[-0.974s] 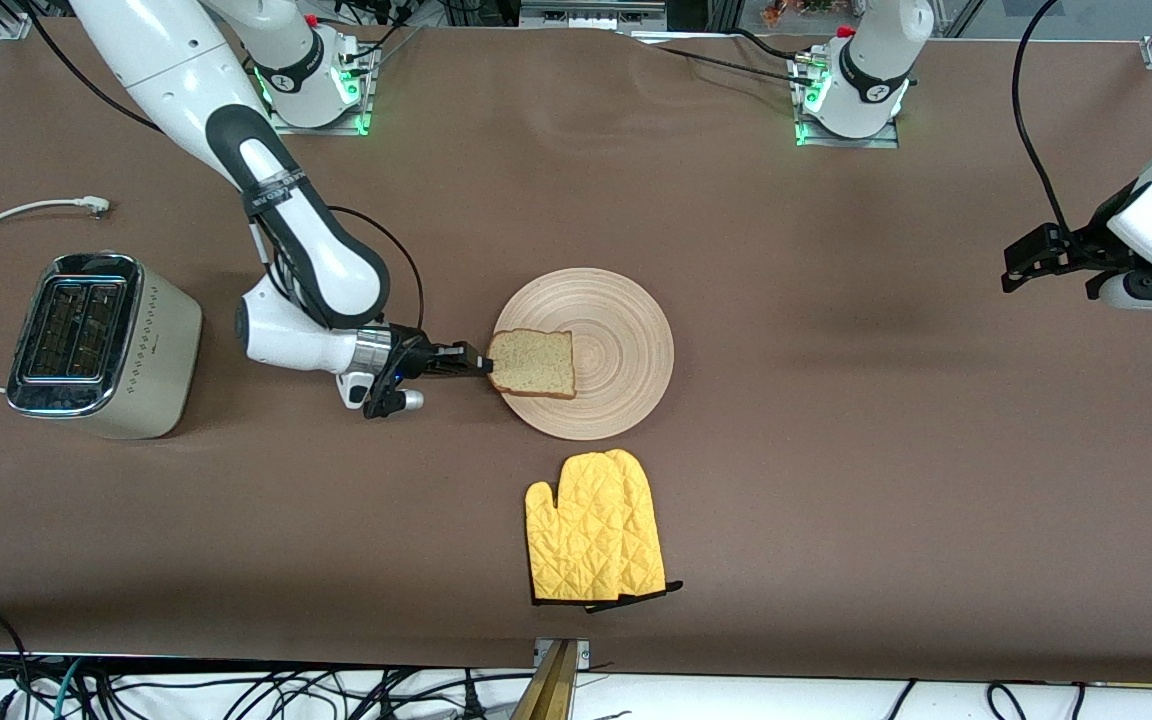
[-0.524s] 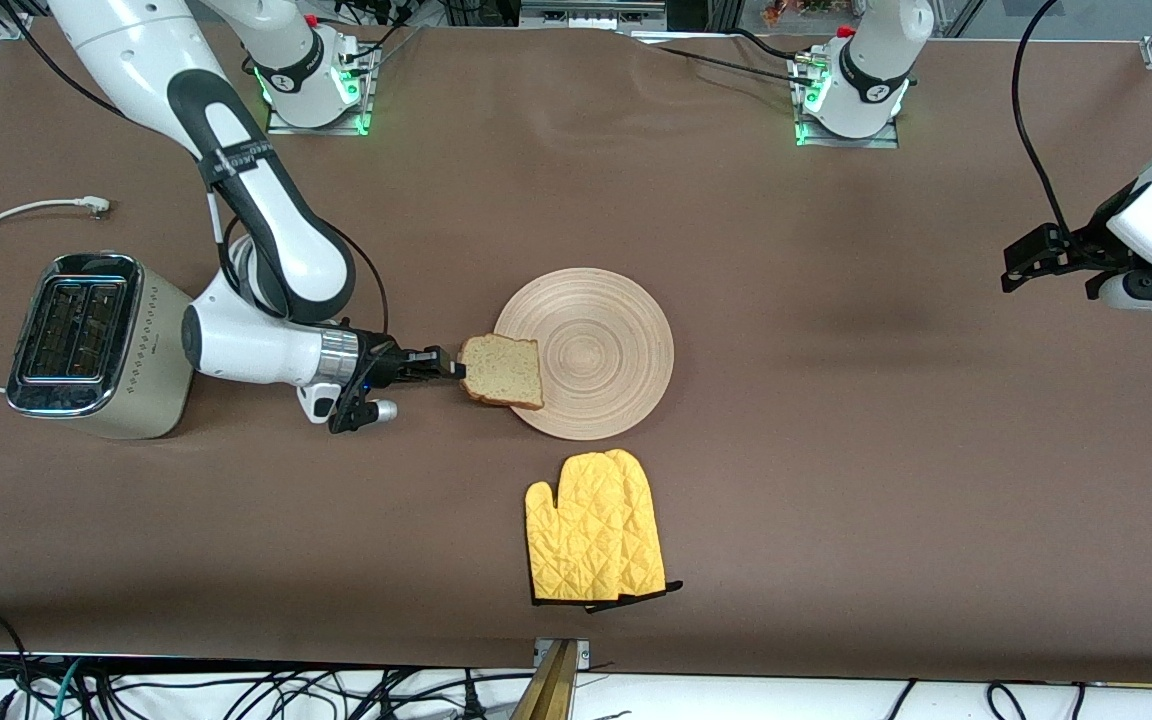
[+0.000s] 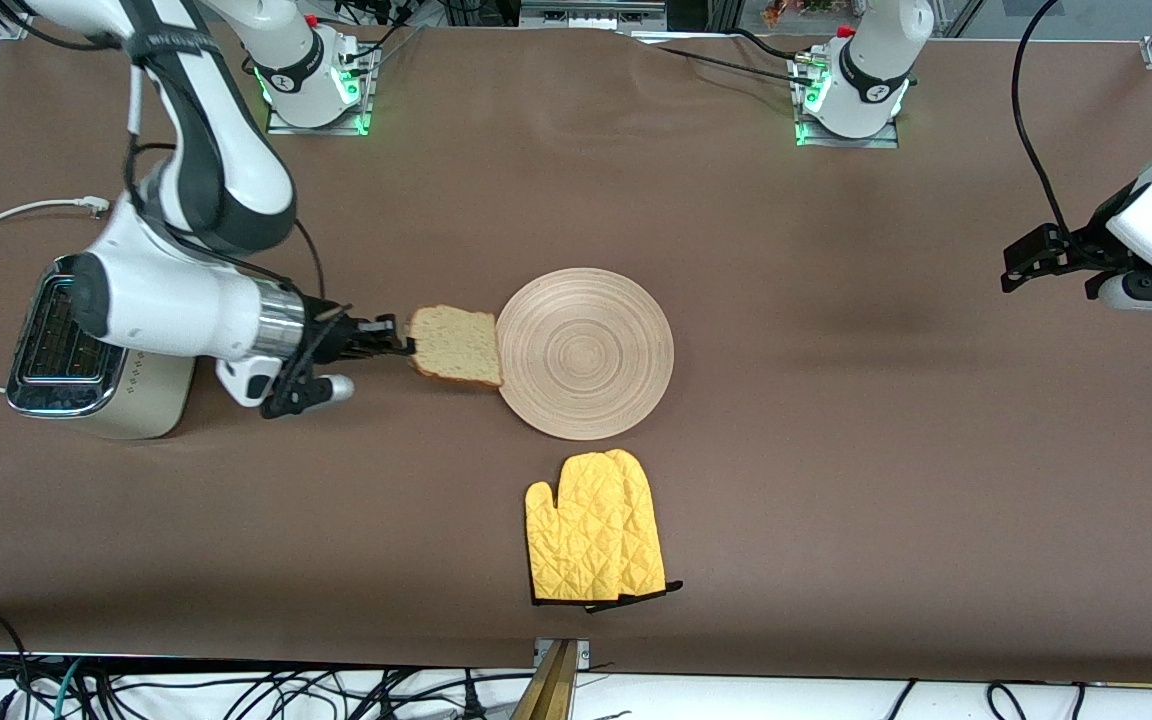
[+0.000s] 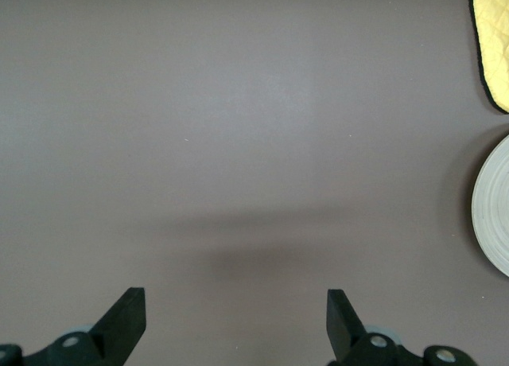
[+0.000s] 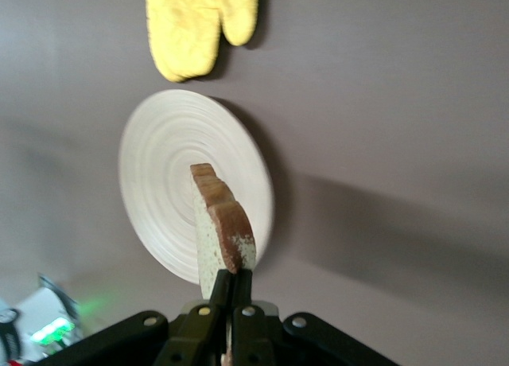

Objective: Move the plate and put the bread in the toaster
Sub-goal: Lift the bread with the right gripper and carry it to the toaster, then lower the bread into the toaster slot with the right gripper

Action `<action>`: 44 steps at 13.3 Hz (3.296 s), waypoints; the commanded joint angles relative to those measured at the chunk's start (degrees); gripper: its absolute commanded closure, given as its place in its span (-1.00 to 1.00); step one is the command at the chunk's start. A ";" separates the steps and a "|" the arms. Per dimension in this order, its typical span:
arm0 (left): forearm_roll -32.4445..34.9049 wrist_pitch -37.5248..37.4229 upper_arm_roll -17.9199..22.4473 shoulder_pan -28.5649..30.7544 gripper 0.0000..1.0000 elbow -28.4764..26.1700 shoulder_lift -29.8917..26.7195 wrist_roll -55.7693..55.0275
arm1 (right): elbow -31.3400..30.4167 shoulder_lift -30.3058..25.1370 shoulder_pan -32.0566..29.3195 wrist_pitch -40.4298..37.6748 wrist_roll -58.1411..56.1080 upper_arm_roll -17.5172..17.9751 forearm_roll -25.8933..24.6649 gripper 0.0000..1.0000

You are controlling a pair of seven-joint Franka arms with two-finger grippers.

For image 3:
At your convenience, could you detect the teal cable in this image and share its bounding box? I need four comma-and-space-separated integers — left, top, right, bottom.
54, 658, 87, 720

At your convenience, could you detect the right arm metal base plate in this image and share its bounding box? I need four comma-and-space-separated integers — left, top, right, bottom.
266, 40, 378, 136

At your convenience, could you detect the round wooden plate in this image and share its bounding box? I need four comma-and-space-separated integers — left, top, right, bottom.
494, 268, 676, 442

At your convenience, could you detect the grey metal box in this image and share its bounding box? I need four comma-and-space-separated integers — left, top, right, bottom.
519, 0, 668, 31

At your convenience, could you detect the black cable on table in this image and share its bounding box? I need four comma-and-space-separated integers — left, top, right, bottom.
651, 42, 827, 86

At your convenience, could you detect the slice of seeded bread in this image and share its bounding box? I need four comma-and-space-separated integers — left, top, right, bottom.
406, 305, 504, 390

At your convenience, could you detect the brass coloured beam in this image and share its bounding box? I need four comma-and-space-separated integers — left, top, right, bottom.
511, 640, 579, 720

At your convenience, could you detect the beige and chrome toaster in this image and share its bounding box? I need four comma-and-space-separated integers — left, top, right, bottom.
4, 255, 199, 441

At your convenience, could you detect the yellow quilted oven mitt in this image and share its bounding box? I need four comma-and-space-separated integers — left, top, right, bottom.
586, 448, 685, 614
524, 452, 637, 607

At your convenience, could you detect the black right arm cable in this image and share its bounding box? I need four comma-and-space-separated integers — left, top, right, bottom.
121, 40, 352, 331

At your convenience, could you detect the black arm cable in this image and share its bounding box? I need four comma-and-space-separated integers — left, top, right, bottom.
1011, 0, 1072, 246
121, 40, 352, 331

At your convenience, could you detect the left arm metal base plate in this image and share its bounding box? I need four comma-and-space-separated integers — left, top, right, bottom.
794, 50, 900, 149

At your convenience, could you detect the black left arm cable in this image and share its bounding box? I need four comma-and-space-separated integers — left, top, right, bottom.
1011, 0, 1072, 246

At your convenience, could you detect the small metal bracket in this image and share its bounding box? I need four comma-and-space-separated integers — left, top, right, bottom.
533, 638, 591, 669

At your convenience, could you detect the orange patterned object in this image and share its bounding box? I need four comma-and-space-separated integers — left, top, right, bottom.
759, 0, 842, 28

